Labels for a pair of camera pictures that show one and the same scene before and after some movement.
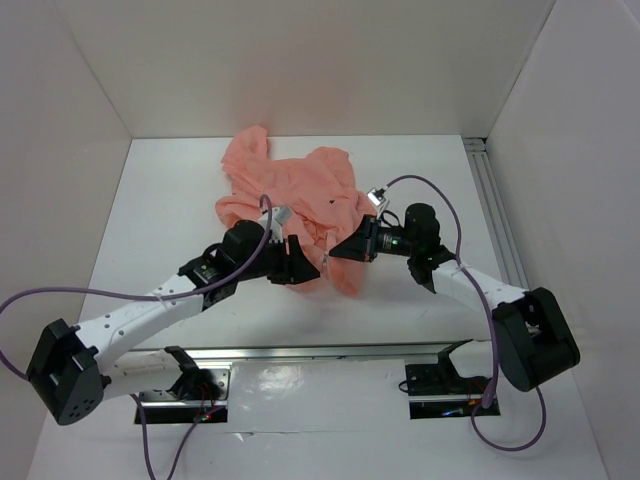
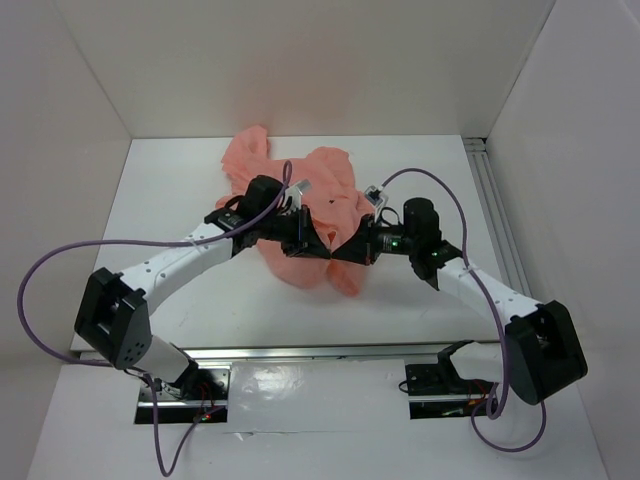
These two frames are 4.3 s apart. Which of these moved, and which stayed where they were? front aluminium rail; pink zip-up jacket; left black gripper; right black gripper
Moved: left black gripper
Stayed: front aluminium rail; right black gripper; pink zip-up jacket
